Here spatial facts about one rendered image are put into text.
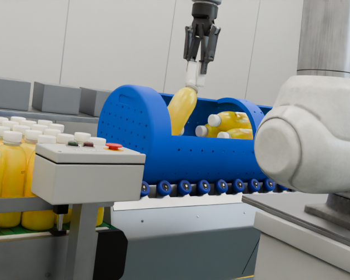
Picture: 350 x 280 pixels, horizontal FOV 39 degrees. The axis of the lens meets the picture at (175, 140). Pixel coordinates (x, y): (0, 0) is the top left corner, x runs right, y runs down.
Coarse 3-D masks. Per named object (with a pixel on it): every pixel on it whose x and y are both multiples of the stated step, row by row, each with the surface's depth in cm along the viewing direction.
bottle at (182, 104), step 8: (184, 88) 143; (192, 88) 143; (176, 96) 142; (184, 96) 141; (192, 96) 142; (176, 104) 140; (184, 104) 140; (192, 104) 142; (176, 112) 140; (184, 112) 140; (176, 120) 139; (184, 120) 141; (176, 128) 139
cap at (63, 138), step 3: (57, 135) 113; (60, 135) 112; (63, 135) 112; (66, 135) 114; (69, 135) 114; (72, 135) 115; (57, 138) 113; (60, 138) 112; (63, 138) 112; (66, 138) 112; (69, 138) 113; (72, 138) 113; (57, 141) 113; (60, 141) 112; (63, 141) 112; (66, 141) 112
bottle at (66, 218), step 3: (69, 210) 114; (69, 213) 115; (57, 216) 113; (63, 216) 113; (66, 216) 114; (69, 216) 115; (54, 219) 113; (63, 219) 113; (66, 219) 114; (69, 219) 115; (54, 222) 113; (63, 222) 114; (66, 222) 114
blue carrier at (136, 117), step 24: (120, 96) 141; (144, 96) 132; (168, 96) 155; (120, 120) 140; (144, 120) 131; (168, 120) 132; (192, 120) 171; (144, 144) 130; (168, 144) 132; (192, 144) 137; (216, 144) 143; (240, 144) 149; (144, 168) 131; (168, 168) 135; (192, 168) 141; (216, 168) 147; (240, 168) 154
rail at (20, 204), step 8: (0, 200) 99; (8, 200) 100; (16, 200) 101; (24, 200) 102; (32, 200) 103; (40, 200) 104; (0, 208) 99; (8, 208) 100; (16, 208) 101; (24, 208) 102; (32, 208) 103; (40, 208) 104; (48, 208) 106
